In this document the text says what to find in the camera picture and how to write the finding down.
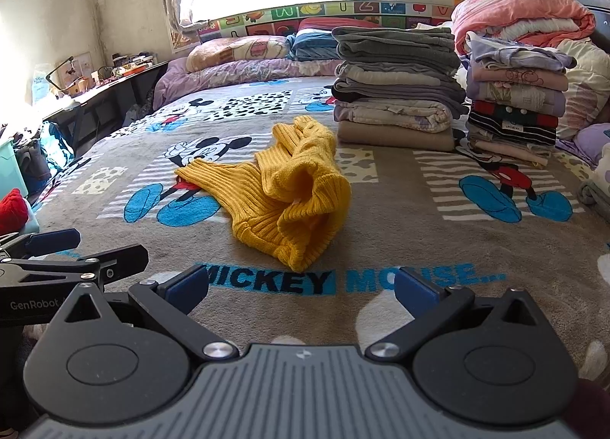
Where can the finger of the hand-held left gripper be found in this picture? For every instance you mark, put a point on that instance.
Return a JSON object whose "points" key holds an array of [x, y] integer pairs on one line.
{"points": [[119, 260], [52, 240]]}

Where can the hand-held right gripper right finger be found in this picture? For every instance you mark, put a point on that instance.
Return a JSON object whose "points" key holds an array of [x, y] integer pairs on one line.
{"points": [[417, 289]]}

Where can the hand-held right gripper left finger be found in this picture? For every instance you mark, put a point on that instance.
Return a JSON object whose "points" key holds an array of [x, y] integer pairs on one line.
{"points": [[188, 287]]}

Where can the yellow knit sweater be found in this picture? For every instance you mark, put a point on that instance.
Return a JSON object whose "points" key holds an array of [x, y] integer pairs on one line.
{"points": [[286, 191]]}

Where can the stack of folded grey clothes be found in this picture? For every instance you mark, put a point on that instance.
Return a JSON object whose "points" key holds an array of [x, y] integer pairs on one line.
{"points": [[395, 86]]}

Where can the stack of folded colourful clothes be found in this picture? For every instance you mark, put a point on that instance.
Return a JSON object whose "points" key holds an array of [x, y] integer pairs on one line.
{"points": [[514, 105]]}

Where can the light teal box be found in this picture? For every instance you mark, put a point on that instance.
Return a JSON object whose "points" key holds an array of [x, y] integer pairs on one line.
{"points": [[31, 224]]}

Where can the red cloth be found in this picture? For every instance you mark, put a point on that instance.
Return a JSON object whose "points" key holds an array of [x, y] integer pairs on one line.
{"points": [[12, 212]]}

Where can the cartoon printed blanket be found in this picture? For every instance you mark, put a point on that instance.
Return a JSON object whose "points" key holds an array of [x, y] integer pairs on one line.
{"points": [[405, 210]]}

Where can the grey bag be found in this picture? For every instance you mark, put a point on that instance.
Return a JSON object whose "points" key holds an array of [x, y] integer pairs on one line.
{"points": [[31, 162]]}

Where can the teal storage bin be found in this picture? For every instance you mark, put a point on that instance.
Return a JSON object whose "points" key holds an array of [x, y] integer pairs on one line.
{"points": [[9, 167]]}

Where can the blue bag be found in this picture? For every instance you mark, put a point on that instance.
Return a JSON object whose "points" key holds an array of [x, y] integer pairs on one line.
{"points": [[55, 143]]}

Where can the white plastic bag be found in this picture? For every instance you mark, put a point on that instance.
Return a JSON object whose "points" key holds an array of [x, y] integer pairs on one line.
{"points": [[42, 89]]}

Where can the black desk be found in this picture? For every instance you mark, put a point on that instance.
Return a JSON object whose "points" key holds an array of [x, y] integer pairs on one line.
{"points": [[119, 81]]}

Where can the black desk lamp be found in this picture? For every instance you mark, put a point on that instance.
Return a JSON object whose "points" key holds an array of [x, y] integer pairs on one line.
{"points": [[61, 68]]}

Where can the clutter of small desk things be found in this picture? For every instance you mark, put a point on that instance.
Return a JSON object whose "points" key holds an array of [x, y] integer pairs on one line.
{"points": [[124, 68]]}

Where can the grey cloth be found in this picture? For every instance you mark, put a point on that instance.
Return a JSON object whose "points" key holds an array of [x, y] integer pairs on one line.
{"points": [[598, 196]]}

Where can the purple quilt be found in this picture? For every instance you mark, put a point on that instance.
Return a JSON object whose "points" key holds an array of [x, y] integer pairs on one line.
{"points": [[228, 72]]}

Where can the lavender cloth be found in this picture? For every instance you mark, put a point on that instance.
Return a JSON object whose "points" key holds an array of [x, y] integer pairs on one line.
{"points": [[591, 139]]}

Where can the floral pillow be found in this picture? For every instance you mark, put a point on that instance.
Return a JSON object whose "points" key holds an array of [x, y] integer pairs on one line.
{"points": [[238, 51]]}

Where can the cream pillow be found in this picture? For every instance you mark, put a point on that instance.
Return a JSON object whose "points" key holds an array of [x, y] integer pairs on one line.
{"points": [[588, 86]]}

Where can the blue folded blanket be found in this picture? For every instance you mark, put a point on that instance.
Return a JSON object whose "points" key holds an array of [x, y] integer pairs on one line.
{"points": [[309, 44]]}

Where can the colourful alphabet foam mat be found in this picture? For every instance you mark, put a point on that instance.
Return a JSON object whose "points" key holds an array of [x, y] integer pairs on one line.
{"points": [[267, 27]]}

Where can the red folded blanket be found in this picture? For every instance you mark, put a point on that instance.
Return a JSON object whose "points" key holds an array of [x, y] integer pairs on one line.
{"points": [[333, 23]]}

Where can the pink folded quilt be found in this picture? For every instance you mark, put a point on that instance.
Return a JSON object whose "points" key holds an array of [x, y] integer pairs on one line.
{"points": [[514, 10]]}

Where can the black headboard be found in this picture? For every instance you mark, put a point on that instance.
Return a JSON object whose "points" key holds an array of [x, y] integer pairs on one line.
{"points": [[601, 20]]}

